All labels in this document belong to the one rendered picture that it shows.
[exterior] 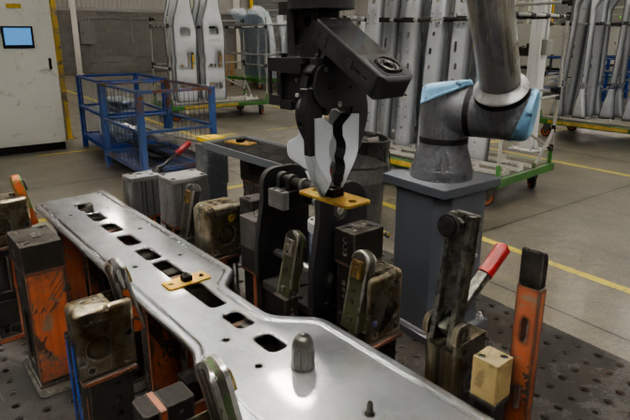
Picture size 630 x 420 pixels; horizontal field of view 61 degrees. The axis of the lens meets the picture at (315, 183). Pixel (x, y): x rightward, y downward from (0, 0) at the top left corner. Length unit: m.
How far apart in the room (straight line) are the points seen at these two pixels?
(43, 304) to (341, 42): 0.92
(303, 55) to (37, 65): 7.13
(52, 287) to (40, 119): 6.51
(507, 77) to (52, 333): 1.09
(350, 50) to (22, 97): 7.22
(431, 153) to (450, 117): 0.09
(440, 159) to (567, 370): 0.56
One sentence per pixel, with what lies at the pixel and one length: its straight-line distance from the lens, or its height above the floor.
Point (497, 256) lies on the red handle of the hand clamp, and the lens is 0.79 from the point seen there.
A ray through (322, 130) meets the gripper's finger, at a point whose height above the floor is 1.33.
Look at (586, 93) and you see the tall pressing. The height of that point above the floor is 0.66.
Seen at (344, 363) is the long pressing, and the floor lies 1.00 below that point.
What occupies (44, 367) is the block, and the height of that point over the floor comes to 0.75.
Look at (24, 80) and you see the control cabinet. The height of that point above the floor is 0.91.
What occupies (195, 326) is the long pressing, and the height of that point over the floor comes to 1.00.
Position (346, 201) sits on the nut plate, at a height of 1.26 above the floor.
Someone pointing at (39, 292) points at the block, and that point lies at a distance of 1.26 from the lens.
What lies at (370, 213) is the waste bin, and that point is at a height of 0.17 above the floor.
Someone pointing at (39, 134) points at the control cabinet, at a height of 0.22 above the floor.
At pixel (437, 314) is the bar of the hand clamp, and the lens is 0.74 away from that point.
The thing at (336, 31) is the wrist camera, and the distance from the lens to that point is 0.55.
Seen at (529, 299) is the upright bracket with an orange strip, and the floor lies 1.14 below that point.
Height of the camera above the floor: 1.43
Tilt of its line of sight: 15 degrees down
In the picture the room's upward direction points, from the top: straight up
